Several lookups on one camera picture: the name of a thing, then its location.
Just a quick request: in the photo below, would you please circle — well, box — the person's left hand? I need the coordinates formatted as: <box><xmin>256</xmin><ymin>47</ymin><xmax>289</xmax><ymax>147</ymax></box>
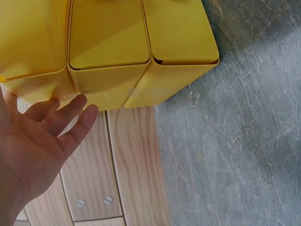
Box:
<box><xmin>0</xmin><ymin>85</ymin><xmax>99</xmax><ymax>225</ymax></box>

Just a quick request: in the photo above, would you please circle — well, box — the yellow plastic bin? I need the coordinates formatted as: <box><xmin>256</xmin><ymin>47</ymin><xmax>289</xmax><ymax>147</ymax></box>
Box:
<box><xmin>67</xmin><ymin>0</ymin><xmax>152</xmax><ymax>112</ymax></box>
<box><xmin>123</xmin><ymin>0</ymin><xmax>221</xmax><ymax>109</ymax></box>
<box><xmin>0</xmin><ymin>0</ymin><xmax>79</xmax><ymax>105</ymax></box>

